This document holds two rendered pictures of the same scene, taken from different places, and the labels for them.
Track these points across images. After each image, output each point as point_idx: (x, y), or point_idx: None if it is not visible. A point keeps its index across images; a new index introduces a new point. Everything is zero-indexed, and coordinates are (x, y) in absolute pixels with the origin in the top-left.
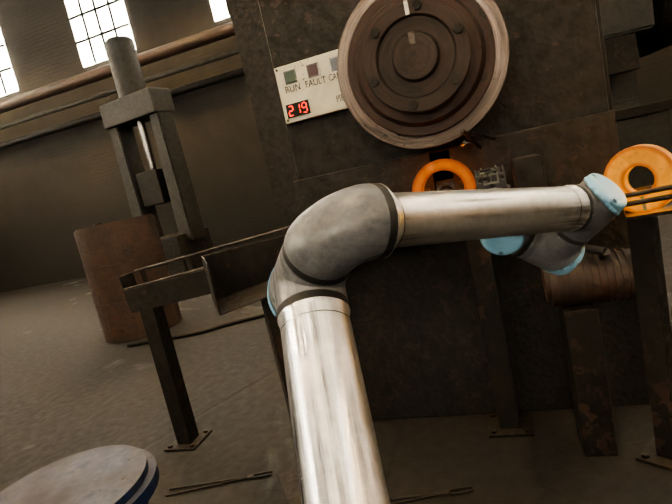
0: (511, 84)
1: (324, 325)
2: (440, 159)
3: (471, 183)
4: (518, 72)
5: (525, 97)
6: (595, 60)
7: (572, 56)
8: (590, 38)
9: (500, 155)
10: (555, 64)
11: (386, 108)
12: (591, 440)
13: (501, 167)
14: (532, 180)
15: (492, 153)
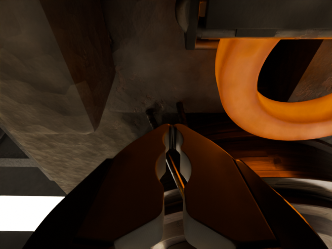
0: (123, 140)
1: None
2: (279, 139)
3: (233, 76)
4: (114, 147)
5: (103, 126)
6: (24, 141)
7: (53, 148)
8: (39, 156)
9: (140, 82)
10: (71, 145)
11: (324, 240)
12: None
13: (139, 58)
14: (7, 77)
15: (156, 89)
